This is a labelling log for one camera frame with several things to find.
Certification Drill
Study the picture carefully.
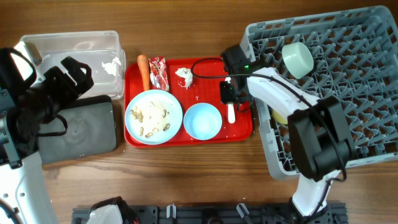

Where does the white plastic spoon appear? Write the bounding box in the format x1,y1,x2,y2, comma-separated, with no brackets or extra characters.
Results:
225,77,236,124

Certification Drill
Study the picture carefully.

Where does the yellow cup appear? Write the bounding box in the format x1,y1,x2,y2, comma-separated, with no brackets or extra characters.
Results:
272,110,288,124

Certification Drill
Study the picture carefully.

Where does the green bowl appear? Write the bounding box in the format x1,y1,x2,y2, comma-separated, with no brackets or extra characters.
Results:
282,42,314,79

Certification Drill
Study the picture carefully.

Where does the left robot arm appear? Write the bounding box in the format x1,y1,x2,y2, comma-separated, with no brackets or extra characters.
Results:
1,47,94,223

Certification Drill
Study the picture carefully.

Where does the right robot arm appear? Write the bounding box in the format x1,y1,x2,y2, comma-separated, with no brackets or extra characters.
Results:
221,45,357,223

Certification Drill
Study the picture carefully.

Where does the grey dishwasher rack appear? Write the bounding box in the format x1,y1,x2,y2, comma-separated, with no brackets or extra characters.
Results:
240,6,397,168

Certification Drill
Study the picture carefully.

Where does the light blue bowl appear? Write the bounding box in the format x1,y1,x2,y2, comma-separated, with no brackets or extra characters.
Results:
183,103,223,141

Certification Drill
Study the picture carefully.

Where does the crumpled white tissue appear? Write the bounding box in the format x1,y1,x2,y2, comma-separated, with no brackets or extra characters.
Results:
175,68,193,90

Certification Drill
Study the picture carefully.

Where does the red serving tray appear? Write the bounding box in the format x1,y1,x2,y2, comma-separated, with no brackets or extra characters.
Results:
124,58,253,148

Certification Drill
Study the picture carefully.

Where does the red snack wrapper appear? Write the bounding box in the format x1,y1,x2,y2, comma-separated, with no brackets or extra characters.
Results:
149,57,169,91

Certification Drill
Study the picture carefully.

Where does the light blue plate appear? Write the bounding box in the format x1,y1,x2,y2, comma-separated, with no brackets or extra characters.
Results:
125,90,183,146

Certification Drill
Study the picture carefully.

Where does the orange carrot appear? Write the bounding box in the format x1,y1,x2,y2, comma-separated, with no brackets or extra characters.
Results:
137,54,150,91

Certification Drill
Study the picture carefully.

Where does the white tissue in bin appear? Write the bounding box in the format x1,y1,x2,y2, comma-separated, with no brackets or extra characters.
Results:
101,57,121,77

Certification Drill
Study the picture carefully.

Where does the clear plastic bin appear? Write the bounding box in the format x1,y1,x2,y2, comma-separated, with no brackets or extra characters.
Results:
21,30,126,100

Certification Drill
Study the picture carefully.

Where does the black tray bin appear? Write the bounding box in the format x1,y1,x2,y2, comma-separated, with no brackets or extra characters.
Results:
38,95,117,164

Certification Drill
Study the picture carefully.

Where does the right black cable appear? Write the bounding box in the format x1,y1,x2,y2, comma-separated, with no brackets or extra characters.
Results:
190,57,348,218

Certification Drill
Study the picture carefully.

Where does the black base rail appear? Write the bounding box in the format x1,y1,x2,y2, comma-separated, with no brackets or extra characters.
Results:
71,203,349,224

